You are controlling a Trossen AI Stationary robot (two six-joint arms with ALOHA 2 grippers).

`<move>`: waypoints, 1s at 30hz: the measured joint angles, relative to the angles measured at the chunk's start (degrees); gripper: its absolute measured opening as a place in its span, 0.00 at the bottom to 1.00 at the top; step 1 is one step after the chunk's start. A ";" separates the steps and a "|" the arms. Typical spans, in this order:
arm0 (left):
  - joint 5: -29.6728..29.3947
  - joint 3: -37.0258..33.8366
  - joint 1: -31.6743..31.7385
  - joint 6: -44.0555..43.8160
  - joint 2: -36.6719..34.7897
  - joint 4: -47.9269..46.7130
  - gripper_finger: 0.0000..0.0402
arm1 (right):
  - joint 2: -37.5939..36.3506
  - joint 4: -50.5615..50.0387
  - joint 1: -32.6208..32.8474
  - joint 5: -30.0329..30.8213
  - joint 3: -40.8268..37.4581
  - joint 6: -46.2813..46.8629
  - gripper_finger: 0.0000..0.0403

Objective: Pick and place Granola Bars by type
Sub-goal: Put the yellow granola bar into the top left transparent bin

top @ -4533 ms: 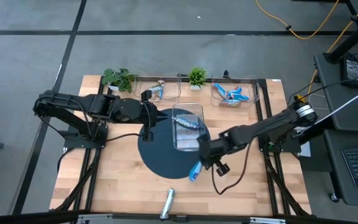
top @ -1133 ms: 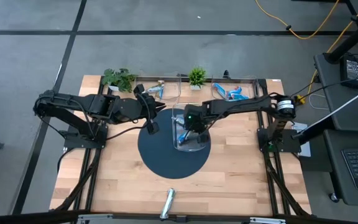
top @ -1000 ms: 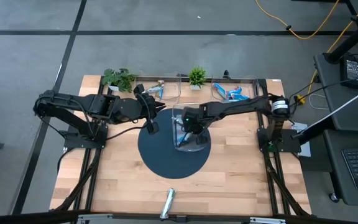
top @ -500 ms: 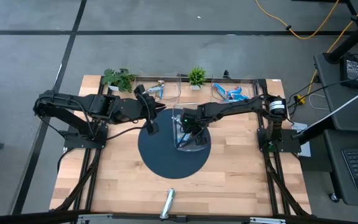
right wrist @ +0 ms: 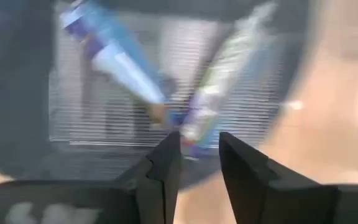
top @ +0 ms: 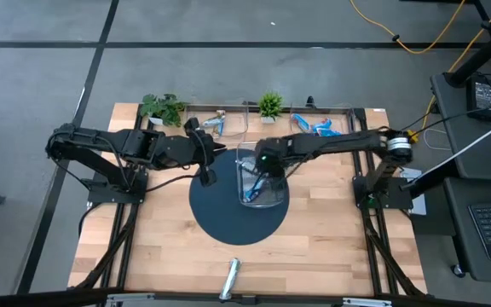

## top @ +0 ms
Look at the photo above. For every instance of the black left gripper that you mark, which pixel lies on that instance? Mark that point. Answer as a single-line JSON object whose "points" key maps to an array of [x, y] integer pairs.
{"points": [[198, 149]]}

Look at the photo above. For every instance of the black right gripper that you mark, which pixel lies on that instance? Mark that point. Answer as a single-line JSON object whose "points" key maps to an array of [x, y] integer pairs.
{"points": [[273, 153]]}

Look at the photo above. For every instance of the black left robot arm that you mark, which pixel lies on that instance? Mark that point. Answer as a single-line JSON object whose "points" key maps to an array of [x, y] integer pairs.
{"points": [[100, 138]]}

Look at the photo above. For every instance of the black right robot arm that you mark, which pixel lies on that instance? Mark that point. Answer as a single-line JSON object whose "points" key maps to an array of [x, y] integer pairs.
{"points": [[339, 143]]}

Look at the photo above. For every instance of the white-backed granola bar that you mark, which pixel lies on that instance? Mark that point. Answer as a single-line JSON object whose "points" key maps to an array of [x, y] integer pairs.
{"points": [[229, 279]]}

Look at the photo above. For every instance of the tall clear plastic bin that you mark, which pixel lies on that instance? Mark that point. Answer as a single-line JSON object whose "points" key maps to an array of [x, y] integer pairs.
{"points": [[267, 200]]}

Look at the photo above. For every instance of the spiky potted plant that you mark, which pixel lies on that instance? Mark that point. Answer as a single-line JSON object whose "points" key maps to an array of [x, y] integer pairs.
{"points": [[271, 106]]}

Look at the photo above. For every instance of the small black clamp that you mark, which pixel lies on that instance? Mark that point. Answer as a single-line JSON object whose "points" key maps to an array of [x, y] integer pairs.
{"points": [[310, 101]]}

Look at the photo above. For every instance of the dark round mat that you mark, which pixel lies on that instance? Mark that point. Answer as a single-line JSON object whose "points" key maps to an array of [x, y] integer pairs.
{"points": [[228, 213]]}

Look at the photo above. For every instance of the leafy potted plant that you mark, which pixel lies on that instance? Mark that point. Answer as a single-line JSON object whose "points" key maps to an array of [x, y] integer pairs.
{"points": [[162, 108]]}

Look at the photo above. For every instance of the yellow plug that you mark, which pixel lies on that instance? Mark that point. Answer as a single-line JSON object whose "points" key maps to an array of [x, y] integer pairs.
{"points": [[413, 137]]}

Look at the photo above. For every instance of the white rod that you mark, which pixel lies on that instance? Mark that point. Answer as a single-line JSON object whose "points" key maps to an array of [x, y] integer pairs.
{"points": [[475, 142]]}

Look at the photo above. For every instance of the dark grey cart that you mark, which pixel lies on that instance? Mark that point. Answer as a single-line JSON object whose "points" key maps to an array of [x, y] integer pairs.
{"points": [[484, 162]]}

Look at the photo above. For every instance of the black power adapter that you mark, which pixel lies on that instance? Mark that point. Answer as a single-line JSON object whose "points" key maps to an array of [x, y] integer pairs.
{"points": [[482, 96]]}

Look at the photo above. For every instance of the black caster wheel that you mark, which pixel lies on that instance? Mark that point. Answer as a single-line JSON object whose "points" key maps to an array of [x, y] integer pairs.
{"points": [[457, 270]]}

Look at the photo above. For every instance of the black stand leg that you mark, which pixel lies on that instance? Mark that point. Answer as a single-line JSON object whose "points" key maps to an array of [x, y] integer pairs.
{"points": [[484, 51]]}

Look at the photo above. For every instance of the black beam with silver brackets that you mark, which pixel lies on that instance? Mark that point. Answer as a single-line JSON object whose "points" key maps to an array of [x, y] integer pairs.
{"points": [[36, 298]]}

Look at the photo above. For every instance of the black aluminium table frame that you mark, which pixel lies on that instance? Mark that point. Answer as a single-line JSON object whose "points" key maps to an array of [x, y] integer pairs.
{"points": [[359, 170]]}

